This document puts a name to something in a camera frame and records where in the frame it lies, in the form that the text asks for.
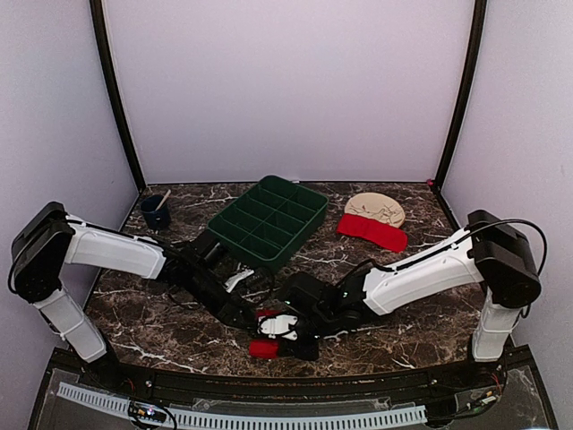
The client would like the red sock with santa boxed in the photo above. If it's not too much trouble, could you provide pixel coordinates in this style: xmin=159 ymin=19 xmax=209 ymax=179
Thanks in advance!
xmin=249 ymin=310 xmax=279 ymax=359

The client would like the green compartment tray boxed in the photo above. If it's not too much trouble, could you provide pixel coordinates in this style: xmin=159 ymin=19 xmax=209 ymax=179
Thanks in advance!
xmin=208 ymin=175 xmax=329 ymax=274

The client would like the red sock plain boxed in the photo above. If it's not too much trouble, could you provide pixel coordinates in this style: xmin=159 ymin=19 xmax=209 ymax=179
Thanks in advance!
xmin=337 ymin=213 xmax=408 ymax=253

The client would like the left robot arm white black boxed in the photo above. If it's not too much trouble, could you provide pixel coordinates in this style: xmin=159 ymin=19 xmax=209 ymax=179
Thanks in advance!
xmin=7 ymin=202 xmax=256 ymax=391

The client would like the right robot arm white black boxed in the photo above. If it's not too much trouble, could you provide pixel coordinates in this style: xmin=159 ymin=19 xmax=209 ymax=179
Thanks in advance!
xmin=249 ymin=210 xmax=547 ymax=389

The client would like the dark blue cup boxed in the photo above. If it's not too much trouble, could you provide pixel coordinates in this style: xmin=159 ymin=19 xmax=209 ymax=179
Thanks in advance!
xmin=140 ymin=194 xmax=171 ymax=230

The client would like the wooden stick in cup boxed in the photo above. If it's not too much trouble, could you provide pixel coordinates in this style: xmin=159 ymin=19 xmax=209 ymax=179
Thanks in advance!
xmin=156 ymin=189 xmax=171 ymax=210

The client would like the beige patterned plate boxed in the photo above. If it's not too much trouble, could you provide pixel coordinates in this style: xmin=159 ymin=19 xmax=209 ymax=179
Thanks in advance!
xmin=344 ymin=193 xmax=406 ymax=228

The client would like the small circuit board left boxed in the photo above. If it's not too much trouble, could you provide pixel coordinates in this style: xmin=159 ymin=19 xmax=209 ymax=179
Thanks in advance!
xmin=128 ymin=402 xmax=167 ymax=423

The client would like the small circuit board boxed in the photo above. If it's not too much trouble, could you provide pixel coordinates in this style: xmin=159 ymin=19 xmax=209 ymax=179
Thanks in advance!
xmin=466 ymin=391 xmax=500 ymax=412
xmin=128 ymin=402 xmax=167 ymax=423

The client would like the small circuit board right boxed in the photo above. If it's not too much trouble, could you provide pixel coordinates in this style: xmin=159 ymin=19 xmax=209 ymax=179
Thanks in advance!
xmin=466 ymin=391 xmax=500 ymax=412

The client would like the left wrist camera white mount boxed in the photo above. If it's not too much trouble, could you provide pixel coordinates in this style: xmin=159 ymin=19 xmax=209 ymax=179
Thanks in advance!
xmin=225 ymin=269 xmax=254 ymax=293

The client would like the grey slotted cable duct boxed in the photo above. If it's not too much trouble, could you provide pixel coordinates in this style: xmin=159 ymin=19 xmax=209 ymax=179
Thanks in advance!
xmin=56 ymin=383 xmax=428 ymax=429

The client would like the black front rail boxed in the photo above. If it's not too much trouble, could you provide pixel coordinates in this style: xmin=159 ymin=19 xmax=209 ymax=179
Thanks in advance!
xmin=44 ymin=348 xmax=538 ymax=407

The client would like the left black frame post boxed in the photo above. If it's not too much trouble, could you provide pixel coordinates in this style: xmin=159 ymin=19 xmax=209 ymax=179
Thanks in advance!
xmin=89 ymin=0 xmax=147 ymax=193

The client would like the black frame post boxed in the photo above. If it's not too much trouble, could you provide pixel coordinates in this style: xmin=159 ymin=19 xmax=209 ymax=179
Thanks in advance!
xmin=89 ymin=0 xmax=147 ymax=193
xmin=432 ymin=0 xmax=488 ymax=194

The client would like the right black frame post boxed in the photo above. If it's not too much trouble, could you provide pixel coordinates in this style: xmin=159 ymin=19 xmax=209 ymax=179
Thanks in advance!
xmin=432 ymin=0 xmax=488 ymax=194

